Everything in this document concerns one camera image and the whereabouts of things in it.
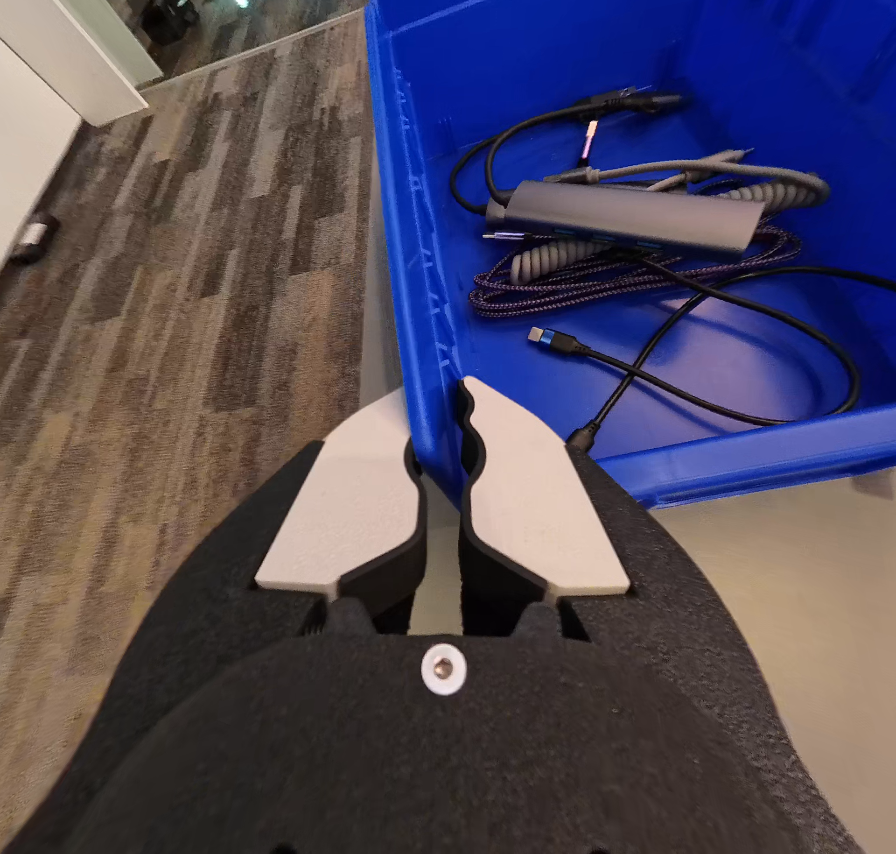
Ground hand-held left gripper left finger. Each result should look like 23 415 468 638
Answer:
254 388 429 599

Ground black hub cable with plug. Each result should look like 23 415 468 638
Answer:
450 87 683 218

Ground small dark floor box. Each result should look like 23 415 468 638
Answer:
10 212 62 267

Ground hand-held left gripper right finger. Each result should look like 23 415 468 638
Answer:
457 375 631 598

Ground black usb cable blue plugs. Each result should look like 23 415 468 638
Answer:
526 266 896 428

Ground dark grey usb hub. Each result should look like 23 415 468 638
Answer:
485 180 767 261

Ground blue plastic bin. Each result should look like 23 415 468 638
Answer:
363 0 896 512

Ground purple braided usb cable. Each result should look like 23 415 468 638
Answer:
468 119 805 319

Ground black coiled cable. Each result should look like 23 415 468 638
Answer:
510 171 832 288

